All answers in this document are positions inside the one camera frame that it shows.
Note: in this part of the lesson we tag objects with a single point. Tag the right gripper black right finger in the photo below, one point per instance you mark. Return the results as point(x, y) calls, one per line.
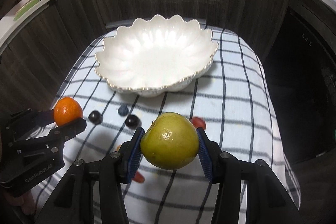
point(267, 199)

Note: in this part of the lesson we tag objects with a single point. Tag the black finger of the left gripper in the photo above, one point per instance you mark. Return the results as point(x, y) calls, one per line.
point(68, 131)
point(23, 123)

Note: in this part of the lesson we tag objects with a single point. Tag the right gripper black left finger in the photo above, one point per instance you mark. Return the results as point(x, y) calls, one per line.
point(72, 199)

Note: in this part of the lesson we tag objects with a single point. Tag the orange mandarin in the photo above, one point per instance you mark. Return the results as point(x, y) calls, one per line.
point(67, 110)

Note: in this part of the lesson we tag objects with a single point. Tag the dark grape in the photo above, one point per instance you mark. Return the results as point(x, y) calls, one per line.
point(95, 117)

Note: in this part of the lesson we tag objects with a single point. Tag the blueberry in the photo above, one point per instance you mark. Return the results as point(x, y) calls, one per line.
point(123, 110)

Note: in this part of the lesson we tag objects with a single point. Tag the red grape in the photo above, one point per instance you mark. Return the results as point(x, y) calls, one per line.
point(139, 178)
point(198, 122)

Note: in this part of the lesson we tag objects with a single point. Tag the dark plum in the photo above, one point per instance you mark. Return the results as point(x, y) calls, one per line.
point(132, 121)

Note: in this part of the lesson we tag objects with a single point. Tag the left hand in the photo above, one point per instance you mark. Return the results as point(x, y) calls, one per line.
point(26, 202)

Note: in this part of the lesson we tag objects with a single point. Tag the blue checked white cloth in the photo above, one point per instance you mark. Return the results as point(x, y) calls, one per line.
point(231, 97)

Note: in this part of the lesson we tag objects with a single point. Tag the white scalloped ceramic bowl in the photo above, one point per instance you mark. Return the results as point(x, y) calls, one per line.
point(154, 56)

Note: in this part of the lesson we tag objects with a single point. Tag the dark built-in oven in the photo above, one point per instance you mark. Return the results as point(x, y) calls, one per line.
point(300, 73)

